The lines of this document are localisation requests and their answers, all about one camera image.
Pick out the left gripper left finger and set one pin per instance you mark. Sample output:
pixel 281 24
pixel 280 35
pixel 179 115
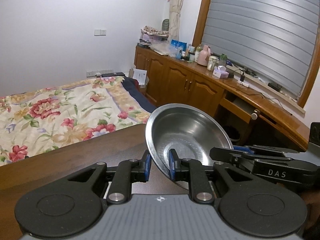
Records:
pixel 73 204

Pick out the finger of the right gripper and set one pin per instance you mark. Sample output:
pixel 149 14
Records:
pixel 259 149
pixel 236 157

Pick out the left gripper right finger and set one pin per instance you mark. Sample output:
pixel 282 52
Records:
pixel 246 203

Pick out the medium steel bowl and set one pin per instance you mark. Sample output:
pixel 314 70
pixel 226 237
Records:
pixel 191 132

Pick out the right hand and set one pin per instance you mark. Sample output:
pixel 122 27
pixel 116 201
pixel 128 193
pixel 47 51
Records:
pixel 312 200

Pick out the wooden sideboard cabinet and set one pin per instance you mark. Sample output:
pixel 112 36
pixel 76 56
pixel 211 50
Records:
pixel 248 117

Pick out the pink tissue box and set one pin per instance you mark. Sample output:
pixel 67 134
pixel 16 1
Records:
pixel 220 72

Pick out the floral bed quilt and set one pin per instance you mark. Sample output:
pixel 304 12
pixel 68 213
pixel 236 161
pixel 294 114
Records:
pixel 51 118

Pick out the pink thermos jug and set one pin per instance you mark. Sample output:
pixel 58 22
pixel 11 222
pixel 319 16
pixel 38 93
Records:
pixel 204 56

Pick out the window roller blind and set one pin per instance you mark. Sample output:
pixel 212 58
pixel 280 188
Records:
pixel 275 38

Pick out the white paper bag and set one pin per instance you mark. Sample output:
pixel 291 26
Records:
pixel 140 75

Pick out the blue box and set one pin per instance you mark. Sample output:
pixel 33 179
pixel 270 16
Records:
pixel 178 44

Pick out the stack of folded fabrics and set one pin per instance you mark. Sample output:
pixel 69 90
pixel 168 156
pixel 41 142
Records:
pixel 150 34

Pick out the beige curtain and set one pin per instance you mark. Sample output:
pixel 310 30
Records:
pixel 175 7

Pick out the wall light switch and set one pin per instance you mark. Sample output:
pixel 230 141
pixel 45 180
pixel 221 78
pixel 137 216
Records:
pixel 100 32

